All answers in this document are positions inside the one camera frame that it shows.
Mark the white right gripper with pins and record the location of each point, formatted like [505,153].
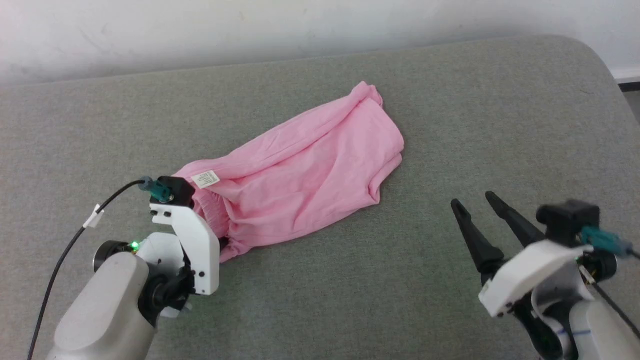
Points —
[530,270]

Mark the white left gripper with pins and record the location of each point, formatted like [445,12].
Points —
[202,250]

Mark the pink cloth garment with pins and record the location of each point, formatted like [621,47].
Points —
[305,175]

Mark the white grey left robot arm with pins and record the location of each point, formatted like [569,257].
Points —
[105,310]

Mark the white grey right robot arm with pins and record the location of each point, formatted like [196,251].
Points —
[600,327]

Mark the grey fabric sofa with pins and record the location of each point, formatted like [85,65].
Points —
[320,310]

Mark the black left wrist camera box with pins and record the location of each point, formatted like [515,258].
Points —
[176,191]

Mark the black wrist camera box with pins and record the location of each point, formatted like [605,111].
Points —
[176,191]
[567,217]

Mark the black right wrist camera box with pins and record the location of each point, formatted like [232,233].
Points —
[567,217]

